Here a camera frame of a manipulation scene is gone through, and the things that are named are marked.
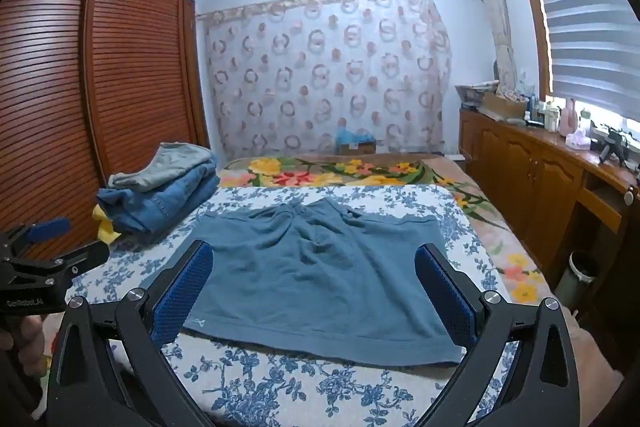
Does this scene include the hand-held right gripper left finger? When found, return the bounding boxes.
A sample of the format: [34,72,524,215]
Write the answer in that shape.
[46,239,216,427]

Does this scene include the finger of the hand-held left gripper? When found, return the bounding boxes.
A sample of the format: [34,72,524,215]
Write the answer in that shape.
[9,240,111,282]
[0,217,72,259]

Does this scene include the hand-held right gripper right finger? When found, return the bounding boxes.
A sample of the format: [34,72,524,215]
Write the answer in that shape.
[414,243,584,427]

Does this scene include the blue t-shirt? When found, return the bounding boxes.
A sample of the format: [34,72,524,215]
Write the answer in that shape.
[172,198,473,367]

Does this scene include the folded grey pants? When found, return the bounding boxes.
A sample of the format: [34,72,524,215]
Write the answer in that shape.
[108,143,219,188]

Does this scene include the person's left hand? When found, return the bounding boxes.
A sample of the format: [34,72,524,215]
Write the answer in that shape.
[0,313,49,379]

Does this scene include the yellow cloth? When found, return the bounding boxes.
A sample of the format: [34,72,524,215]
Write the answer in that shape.
[93,203,122,244]

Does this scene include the folded blue denim jeans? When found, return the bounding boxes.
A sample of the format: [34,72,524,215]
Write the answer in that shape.
[96,167,221,235]

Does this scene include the dark round trash bin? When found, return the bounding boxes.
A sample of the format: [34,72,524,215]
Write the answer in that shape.
[554,250,601,314]

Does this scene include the blue floral white bedspread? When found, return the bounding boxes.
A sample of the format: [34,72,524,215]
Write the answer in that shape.
[62,183,523,427]

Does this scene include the long wooden cabinet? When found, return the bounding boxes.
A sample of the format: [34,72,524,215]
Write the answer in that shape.
[459,106,640,280]

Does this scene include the brown louvred wooden wardrobe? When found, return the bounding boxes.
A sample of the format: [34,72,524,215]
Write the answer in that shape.
[0,0,211,253]

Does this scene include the cardboard box with blue bags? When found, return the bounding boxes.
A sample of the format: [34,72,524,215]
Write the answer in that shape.
[334,126,378,156]

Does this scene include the open cardboard box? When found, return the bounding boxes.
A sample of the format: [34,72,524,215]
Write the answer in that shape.
[481,93,529,122]

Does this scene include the pink tissue box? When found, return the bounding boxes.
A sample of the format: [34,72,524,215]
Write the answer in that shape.
[564,129,594,151]

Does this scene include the stack of printed boxes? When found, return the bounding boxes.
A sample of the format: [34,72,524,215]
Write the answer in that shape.
[454,80,502,108]

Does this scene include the pink bottle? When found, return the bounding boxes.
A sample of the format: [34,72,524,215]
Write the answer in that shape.
[559,99,579,138]

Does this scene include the small black tripod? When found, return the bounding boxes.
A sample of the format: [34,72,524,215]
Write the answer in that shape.
[591,124,632,166]

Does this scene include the sheer curtain with pink rings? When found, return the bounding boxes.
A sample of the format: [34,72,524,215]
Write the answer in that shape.
[196,0,453,160]

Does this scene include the beige tied curtain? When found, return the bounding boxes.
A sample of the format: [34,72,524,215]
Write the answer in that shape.
[464,0,518,88]

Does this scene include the grey striped window blind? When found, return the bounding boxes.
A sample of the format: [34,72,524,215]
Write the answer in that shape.
[515,0,640,130]

